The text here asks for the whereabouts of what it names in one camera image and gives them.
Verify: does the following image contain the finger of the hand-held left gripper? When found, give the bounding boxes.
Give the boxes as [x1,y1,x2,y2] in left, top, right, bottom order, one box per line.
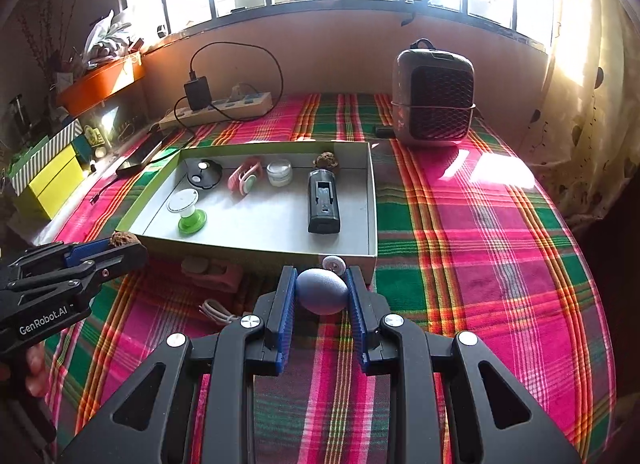
[62,238,116,268]
[75,243,150,291]

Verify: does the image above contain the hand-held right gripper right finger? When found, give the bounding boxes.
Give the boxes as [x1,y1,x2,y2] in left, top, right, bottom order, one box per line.
[345,265,583,464]

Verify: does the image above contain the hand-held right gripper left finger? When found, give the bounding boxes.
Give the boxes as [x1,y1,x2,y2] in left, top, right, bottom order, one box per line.
[59,265,299,464]

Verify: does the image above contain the grey egg-shaped toy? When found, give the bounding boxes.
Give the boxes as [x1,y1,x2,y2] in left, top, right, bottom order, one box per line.
[295,254,350,316]

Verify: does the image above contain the green and white cardboard box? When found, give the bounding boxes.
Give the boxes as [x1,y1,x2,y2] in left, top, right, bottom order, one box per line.
[116,141,378,291]

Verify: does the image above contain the black rectangular battery device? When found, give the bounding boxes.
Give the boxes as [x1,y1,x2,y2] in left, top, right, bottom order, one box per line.
[307,168,342,235]

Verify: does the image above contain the black round device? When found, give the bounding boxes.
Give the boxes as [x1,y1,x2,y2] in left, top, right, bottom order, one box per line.
[186,159,223,191]

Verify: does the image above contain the white round jar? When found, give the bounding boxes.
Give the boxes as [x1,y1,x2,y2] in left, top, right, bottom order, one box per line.
[266,160,292,188]

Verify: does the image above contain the person's left hand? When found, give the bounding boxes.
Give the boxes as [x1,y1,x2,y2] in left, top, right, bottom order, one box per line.
[24,344,49,397]

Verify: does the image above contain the green and white suction cup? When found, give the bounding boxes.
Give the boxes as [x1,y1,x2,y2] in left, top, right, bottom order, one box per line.
[166,189,207,236]

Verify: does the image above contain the pale pink tape dispenser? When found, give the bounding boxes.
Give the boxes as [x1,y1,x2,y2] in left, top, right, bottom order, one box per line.
[181,256,243,292]

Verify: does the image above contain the yellow striped boxes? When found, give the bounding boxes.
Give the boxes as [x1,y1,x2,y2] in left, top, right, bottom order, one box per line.
[9,119,82,195]

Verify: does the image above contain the black phone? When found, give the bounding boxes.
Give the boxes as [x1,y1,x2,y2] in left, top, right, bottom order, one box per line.
[116,130,167,175]

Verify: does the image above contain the small green picture card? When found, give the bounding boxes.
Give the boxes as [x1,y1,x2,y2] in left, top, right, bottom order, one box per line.
[82,125,107,149]

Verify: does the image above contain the plaid blanket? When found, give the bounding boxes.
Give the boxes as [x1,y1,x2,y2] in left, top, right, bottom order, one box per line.
[42,91,618,464]

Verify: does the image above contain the orange planter box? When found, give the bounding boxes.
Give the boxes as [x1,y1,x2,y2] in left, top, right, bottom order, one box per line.
[56,52,147,117]

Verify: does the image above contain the black charger adapter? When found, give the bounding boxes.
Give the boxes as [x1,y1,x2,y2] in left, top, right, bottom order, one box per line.
[183,76,211,112]

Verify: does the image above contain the white power strip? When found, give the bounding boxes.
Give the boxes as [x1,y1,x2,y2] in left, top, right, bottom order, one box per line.
[159,91,273,131]

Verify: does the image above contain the dried branches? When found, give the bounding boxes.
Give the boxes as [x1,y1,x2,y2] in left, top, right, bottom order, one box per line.
[15,0,81,94]

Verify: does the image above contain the potted plants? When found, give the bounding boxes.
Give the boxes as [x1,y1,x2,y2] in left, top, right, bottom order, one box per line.
[81,8,146,68]

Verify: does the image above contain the grey portable air cooler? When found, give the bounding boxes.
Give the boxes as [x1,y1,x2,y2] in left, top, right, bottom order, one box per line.
[391,38,476,147]

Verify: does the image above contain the cream patterned curtain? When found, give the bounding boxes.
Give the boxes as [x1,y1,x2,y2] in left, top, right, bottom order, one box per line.
[517,0,640,225]

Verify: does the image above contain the white usb cable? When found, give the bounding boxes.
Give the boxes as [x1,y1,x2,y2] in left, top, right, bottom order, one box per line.
[198,298,243,327]

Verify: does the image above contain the black charger cable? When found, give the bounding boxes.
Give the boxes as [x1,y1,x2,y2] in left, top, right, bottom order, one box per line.
[172,41,284,132]

